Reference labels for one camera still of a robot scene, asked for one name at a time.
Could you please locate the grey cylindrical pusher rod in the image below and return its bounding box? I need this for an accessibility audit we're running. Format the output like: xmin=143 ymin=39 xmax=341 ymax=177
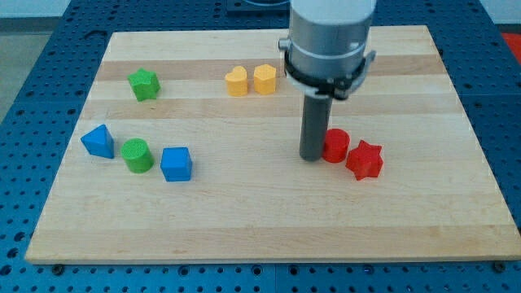
xmin=300 ymin=94 xmax=332 ymax=162

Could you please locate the red cylinder block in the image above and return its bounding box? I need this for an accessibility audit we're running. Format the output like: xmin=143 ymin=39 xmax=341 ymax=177
xmin=322 ymin=129 xmax=350 ymax=163

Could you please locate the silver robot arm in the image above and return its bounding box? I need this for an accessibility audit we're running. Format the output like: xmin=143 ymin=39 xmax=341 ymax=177
xmin=278 ymin=0 xmax=377 ymax=94

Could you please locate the yellow heart block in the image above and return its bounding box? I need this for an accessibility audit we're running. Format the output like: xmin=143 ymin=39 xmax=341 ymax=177
xmin=225 ymin=66 xmax=248 ymax=97

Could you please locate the yellow hexagon block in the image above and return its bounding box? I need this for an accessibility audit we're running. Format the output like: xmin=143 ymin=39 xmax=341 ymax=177
xmin=253 ymin=64 xmax=277 ymax=95

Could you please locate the wooden board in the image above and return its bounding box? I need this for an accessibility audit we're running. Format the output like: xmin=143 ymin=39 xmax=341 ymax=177
xmin=25 ymin=26 xmax=520 ymax=265

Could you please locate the blue cube block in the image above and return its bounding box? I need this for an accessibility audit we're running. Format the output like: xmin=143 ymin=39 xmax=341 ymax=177
xmin=160 ymin=146 xmax=192 ymax=182

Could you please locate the red star block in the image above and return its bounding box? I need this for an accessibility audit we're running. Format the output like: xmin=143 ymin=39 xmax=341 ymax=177
xmin=345 ymin=140 xmax=383 ymax=181

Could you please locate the green cylinder block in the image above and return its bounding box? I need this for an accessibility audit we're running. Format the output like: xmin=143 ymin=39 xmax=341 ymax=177
xmin=120 ymin=138 xmax=154 ymax=173

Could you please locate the green star block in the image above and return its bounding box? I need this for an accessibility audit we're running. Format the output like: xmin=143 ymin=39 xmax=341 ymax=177
xmin=127 ymin=68 xmax=161 ymax=102

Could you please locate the blue triangle block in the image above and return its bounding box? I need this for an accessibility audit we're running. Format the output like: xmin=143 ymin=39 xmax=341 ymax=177
xmin=81 ymin=125 xmax=115 ymax=159

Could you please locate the black clamp ring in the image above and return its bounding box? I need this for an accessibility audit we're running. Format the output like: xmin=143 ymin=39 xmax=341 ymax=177
xmin=283 ymin=49 xmax=377 ymax=101

